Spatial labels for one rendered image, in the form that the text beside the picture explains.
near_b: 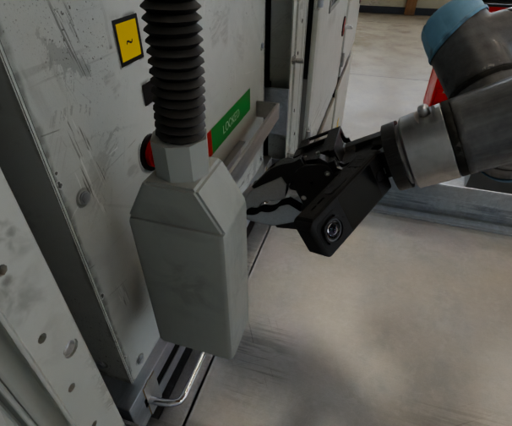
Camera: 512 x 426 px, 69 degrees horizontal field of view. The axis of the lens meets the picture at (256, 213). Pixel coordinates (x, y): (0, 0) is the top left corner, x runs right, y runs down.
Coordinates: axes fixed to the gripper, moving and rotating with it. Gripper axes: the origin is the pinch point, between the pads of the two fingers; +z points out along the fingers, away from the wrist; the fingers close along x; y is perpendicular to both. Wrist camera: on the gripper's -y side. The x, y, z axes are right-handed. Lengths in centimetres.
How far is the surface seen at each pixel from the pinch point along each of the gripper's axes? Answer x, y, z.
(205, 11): 21.2, 6.1, -5.9
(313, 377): -21.1, -9.1, -2.2
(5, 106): 21.2, -19.6, -4.5
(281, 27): 14.4, 34.9, -3.7
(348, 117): -90, 279, 52
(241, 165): 4.2, 4.6, -0.7
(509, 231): -36, 30, -28
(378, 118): -103, 285, 30
